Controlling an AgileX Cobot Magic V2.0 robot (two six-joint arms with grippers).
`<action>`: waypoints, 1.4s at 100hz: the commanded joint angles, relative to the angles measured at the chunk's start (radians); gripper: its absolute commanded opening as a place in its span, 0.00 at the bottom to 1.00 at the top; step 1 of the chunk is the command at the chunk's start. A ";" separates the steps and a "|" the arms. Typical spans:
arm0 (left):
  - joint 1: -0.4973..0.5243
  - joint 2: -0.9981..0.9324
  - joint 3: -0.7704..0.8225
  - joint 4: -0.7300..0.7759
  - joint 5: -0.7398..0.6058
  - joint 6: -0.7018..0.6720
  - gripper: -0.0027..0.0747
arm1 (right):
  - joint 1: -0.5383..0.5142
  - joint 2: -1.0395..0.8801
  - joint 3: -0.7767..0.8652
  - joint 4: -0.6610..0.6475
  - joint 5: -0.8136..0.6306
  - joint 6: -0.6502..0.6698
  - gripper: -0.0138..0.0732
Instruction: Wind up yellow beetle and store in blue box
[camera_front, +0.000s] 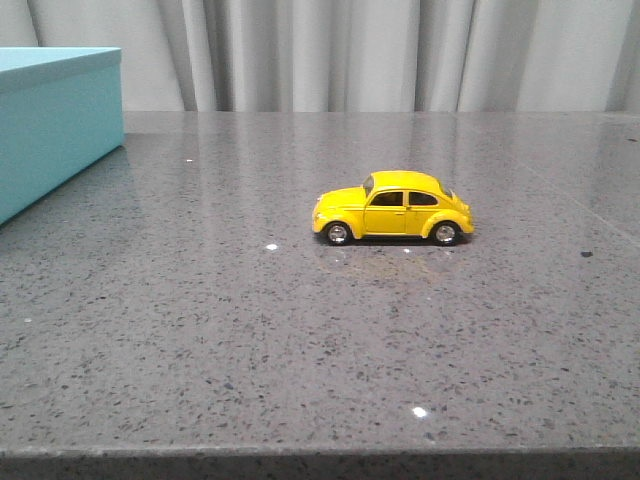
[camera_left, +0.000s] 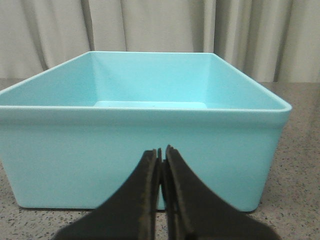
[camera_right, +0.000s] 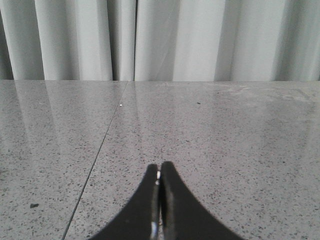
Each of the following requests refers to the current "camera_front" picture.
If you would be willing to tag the yellow toy beetle car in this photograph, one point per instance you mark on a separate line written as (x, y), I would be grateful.
(395, 203)

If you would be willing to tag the light blue storage box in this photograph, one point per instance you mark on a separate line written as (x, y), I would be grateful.
(61, 110)

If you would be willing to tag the grey pleated curtain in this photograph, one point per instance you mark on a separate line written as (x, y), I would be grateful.
(361, 56)

